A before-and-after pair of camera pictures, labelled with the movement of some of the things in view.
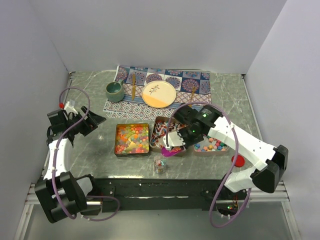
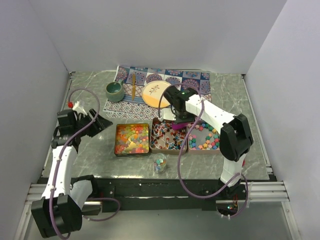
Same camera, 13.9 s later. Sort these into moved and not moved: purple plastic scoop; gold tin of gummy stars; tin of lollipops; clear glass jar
Moved: purple plastic scoop
Not moved: gold tin of gummy stars; tin of lollipops; clear glass jar
